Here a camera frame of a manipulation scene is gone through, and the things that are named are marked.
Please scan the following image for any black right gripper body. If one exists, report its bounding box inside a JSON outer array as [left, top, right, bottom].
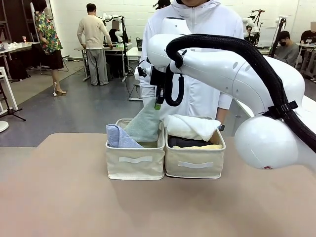
[[150, 66, 166, 98]]

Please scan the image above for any grey green cone towel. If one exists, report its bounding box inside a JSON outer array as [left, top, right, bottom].
[[124, 102, 161, 143]]

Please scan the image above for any white towel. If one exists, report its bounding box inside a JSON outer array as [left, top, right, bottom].
[[163, 114, 222, 142]]

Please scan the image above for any dark grey towel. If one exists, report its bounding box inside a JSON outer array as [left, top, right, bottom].
[[168, 135, 214, 148]]

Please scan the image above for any blue cone towel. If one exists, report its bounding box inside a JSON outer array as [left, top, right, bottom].
[[106, 124, 145, 149]]

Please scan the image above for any yellow towel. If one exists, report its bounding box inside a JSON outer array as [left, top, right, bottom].
[[172, 144, 223, 151]]

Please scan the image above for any grey background work table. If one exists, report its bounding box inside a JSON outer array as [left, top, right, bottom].
[[74, 45, 134, 82]]

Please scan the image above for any beige fabric basket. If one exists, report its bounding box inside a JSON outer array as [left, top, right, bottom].
[[164, 116, 226, 180], [105, 118, 165, 180]]

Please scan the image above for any person in white hoodie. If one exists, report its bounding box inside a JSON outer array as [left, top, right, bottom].
[[139, 0, 245, 129]]

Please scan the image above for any man in cream sweater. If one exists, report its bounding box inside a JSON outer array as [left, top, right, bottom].
[[77, 3, 112, 86]]

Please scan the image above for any person in floral shirt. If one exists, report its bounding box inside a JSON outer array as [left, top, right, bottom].
[[33, 0, 67, 96]]

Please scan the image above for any black tripod stand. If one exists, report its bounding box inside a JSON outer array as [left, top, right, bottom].
[[270, 16, 287, 59]]

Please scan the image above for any seated person with mask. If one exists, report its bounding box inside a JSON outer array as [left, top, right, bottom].
[[273, 31, 301, 68]]

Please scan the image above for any black floor tripod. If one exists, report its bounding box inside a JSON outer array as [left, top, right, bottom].
[[0, 83, 27, 121]]

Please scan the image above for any black braided cable conduit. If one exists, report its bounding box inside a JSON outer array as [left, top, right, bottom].
[[164, 34, 316, 139]]

